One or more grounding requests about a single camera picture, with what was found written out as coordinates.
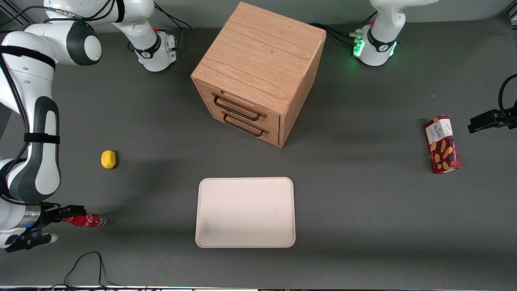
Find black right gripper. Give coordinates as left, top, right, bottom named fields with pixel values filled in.
left=38, top=204, right=87, bottom=234

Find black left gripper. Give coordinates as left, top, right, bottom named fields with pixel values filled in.
left=468, top=108, right=517, bottom=134

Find red coke bottle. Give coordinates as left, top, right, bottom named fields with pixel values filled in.
left=61, top=213, right=107, bottom=228

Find beige plastic tray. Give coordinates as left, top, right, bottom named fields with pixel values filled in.
left=195, top=177, right=296, bottom=248

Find red cookie box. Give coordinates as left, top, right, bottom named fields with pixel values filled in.
left=423, top=115, right=462, bottom=175

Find yellow lemon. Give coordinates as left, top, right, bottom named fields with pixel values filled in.
left=101, top=150, right=117, bottom=169

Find wooden two-drawer cabinet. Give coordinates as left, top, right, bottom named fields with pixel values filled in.
left=191, top=2, right=327, bottom=148

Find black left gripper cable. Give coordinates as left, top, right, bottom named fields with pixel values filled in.
left=498, top=74, right=517, bottom=118

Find thin black looped cable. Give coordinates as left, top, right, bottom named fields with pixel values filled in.
left=63, top=251, right=124, bottom=290

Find black left base cables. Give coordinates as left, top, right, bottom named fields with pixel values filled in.
left=309, top=11, right=378, bottom=47

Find black base cables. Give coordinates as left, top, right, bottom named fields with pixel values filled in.
left=309, top=11, right=378, bottom=47
left=153, top=4, right=193, bottom=51

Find short black drawer handle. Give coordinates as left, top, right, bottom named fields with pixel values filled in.
left=223, top=114, right=265, bottom=137

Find long black drawer handle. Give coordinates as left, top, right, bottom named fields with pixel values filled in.
left=213, top=95, right=262, bottom=122

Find black right base cables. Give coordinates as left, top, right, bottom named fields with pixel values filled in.
left=153, top=4, right=193, bottom=51

